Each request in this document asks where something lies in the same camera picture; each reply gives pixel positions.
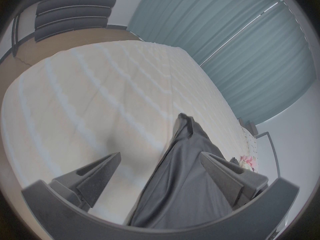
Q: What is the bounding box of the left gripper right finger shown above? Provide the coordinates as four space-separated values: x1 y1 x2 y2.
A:
200 152 269 209

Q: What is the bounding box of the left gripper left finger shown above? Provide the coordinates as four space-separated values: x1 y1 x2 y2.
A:
51 152 122 212

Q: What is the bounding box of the black T-shirt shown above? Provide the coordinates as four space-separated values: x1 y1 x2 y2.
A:
127 113 242 229

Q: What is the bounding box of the bed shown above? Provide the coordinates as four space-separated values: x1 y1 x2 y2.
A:
0 40 278 224

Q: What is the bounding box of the pink garment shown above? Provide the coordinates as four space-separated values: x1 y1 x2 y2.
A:
240 155 254 166

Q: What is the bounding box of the white printed pillow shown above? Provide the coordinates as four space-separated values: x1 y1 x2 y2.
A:
244 128 258 171

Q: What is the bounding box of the grey bedside table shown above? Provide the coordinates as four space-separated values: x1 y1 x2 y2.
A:
237 118 258 136

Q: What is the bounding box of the blue-green curtain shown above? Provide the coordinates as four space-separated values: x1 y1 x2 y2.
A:
200 1 315 124
127 0 280 64

